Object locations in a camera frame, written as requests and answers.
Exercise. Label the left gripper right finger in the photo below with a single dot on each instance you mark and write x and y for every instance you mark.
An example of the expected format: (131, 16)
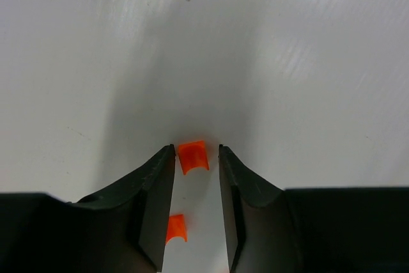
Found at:
(353, 229)

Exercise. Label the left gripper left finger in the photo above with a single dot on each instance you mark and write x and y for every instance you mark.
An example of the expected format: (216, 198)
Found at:
(120, 228)

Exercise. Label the orange arch lego piece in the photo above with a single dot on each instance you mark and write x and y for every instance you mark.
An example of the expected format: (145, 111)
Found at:
(193, 155)

